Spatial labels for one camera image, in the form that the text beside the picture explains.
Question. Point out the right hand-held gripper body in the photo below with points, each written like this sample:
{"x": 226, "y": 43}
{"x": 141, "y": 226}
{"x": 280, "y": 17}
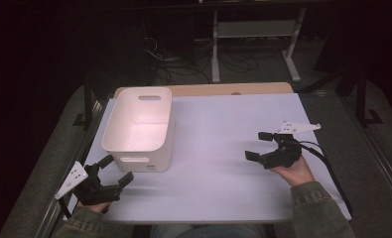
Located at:
{"x": 283, "y": 155}

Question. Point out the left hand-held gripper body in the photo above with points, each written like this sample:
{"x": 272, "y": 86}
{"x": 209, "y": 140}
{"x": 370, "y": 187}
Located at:
{"x": 96, "y": 191}

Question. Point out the white plastic bin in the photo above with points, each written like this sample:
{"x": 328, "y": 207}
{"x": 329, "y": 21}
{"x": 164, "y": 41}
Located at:
{"x": 137, "y": 132}

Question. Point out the person's left hand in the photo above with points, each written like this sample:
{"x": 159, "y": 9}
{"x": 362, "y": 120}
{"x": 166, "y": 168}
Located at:
{"x": 96, "y": 208}

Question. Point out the person's right hand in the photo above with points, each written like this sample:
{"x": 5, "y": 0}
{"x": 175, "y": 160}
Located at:
{"x": 296, "y": 173}

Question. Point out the black metal stand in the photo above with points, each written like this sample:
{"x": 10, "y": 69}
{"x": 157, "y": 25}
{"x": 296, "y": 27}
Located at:
{"x": 362, "y": 99}
{"x": 88, "y": 99}

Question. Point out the wooden table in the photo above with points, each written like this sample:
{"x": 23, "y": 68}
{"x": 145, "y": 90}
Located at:
{"x": 216, "y": 89}

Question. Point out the aluminium rail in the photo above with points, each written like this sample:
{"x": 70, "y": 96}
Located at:
{"x": 382, "y": 165}
{"x": 69, "y": 172}

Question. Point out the white metal desk frame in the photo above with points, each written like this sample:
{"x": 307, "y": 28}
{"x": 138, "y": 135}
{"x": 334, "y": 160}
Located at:
{"x": 254, "y": 29}

